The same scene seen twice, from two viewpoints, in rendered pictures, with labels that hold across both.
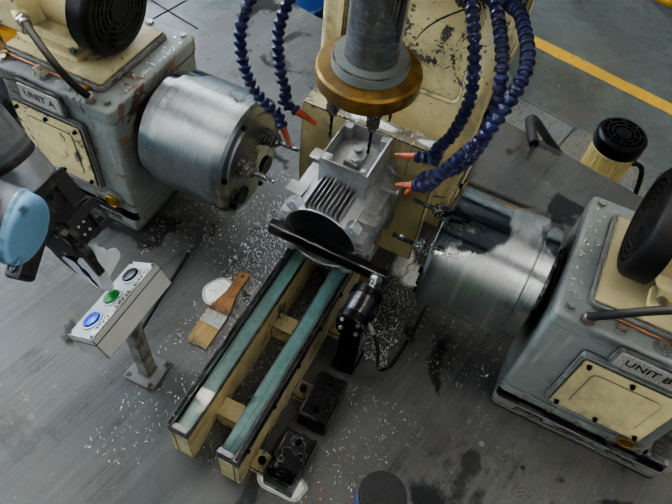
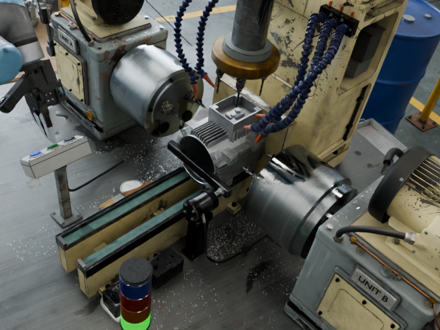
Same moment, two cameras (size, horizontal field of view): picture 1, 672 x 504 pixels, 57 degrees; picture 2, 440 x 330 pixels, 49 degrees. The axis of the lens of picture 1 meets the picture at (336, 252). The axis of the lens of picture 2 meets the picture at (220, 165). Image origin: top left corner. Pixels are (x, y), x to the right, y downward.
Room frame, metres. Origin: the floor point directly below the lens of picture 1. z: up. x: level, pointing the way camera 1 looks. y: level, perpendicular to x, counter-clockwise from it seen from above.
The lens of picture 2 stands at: (-0.22, -0.37, 1.97)
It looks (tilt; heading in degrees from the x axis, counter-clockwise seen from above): 43 degrees down; 20
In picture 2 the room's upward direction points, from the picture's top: 10 degrees clockwise
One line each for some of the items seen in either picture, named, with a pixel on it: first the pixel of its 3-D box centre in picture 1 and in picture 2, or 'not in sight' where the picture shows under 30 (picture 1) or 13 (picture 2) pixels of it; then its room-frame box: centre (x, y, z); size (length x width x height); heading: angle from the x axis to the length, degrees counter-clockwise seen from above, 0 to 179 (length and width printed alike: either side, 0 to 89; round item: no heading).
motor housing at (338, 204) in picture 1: (341, 205); (220, 146); (0.82, 0.00, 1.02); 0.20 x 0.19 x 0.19; 160
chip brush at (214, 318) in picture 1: (221, 308); (128, 196); (0.66, 0.23, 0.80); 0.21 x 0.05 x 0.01; 161
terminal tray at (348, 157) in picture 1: (354, 160); (234, 117); (0.86, -0.01, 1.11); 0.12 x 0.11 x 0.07; 160
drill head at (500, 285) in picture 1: (499, 265); (307, 207); (0.71, -0.31, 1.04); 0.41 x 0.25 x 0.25; 70
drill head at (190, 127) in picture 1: (192, 131); (148, 83); (0.94, 0.34, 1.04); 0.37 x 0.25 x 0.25; 70
